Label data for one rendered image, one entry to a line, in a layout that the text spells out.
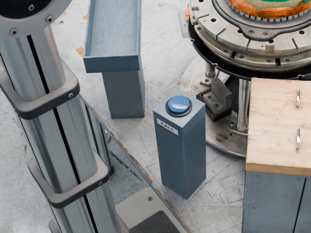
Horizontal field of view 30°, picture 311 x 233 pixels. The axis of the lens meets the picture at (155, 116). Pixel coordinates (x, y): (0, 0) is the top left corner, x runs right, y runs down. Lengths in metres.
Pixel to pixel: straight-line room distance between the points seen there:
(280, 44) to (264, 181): 0.26
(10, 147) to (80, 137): 1.40
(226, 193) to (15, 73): 0.57
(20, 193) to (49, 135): 1.30
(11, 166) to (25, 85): 1.47
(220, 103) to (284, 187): 0.37
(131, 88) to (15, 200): 1.07
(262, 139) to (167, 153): 0.24
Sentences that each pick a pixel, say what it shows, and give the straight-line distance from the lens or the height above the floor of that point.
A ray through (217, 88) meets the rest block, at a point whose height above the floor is 0.87.
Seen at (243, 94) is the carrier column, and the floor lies 0.94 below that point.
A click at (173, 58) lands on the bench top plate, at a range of 1.51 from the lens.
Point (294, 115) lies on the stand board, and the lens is 1.03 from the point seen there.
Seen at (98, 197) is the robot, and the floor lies 0.86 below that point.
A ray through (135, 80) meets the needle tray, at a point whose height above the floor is 0.91.
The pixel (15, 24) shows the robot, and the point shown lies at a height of 1.38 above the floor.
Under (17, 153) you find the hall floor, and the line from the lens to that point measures 2.40.
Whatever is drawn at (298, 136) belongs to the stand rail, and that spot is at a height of 1.08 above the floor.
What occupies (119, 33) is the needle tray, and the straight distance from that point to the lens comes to 1.23.
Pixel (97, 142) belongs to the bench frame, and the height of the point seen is 0.22.
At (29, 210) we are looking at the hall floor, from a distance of 2.23.
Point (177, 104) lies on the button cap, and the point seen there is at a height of 1.04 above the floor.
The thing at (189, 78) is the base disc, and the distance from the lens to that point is 1.43.
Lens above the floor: 1.86
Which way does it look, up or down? 51 degrees down
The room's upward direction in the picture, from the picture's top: 7 degrees counter-clockwise
